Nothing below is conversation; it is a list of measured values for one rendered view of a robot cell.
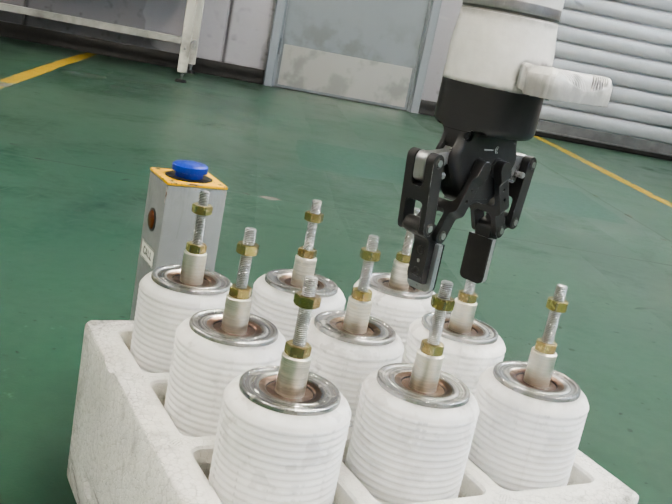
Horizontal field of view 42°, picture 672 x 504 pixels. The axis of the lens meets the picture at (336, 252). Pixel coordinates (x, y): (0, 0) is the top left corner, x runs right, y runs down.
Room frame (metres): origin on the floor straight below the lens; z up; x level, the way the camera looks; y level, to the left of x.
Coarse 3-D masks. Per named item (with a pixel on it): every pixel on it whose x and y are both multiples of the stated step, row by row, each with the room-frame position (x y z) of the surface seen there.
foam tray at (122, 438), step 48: (96, 336) 0.80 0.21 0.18; (96, 384) 0.77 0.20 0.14; (144, 384) 0.71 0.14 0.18; (96, 432) 0.75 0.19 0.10; (144, 432) 0.64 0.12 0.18; (96, 480) 0.73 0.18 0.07; (144, 480) 0.62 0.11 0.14; (192, 480) 0.57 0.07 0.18; (480, 480) 0.66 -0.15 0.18; (576, 480) 0.72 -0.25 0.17
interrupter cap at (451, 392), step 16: (384, 368) 0.67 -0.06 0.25; (400, 368) 0.68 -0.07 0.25; (384, 384) 0.64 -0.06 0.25; (400, 384) 0.65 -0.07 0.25; (448, 384) 0.67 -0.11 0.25; (464, 384) 0.67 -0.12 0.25; (416, 400) 0.62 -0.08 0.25; (432, 400) 0.63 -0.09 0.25; (448, 400) 0.64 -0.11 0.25; (464, 400) 0.64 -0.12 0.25
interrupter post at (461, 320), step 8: (456, 304) 0.81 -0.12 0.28; (464, 304) 0.81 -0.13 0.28; (472, 304) 0.81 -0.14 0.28; (456, 312) 0.81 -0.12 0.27; (464, 312) 0.81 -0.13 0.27; (472, 312) 0.81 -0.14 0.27; (456, 320) 0.81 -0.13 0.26; (464, 320) 0.81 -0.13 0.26; (472, 320) 0.82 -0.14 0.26; (456, 328) 0.81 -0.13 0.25; (464, 328) 0.81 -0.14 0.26
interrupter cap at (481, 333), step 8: (432, 312) 0.84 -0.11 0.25; (448, 312) 0.85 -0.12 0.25; (424, 320) 0.81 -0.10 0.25; (448, 320) 0.84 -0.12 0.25; (448, 328) 0.82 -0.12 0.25; (472, 328) 0.83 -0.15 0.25; (480, 328) 0.83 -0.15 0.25; (488, 328) 0.83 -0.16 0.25; (448, 336) 0.79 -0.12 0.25; (456, 336) 0.79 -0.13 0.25; (464, 336) 0.79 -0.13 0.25; (472, 336) 0.80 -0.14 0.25; (480, 336) 0.80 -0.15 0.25; (488, 336) 0.81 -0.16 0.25; (496, 336) 0.81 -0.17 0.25; (472, 344) 0.78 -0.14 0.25; (480, 344) 0.79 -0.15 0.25; (488, 344) 0.79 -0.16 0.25
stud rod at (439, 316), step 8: (440, 288) 0.66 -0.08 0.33; (448, 288) 0.66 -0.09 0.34; (440, 296) 0.66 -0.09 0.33; (448, 296) 0.66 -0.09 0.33; (440, 312) 0.65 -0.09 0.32; (432, 320) 0.66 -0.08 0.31; (440, 320) 0.66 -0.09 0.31; (432, 328) 0.66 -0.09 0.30; (440, 328) 0.66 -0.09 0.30; (432, 336) 0.66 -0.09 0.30; (440, 336) 0.66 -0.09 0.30; (432, 344) 0.65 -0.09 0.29
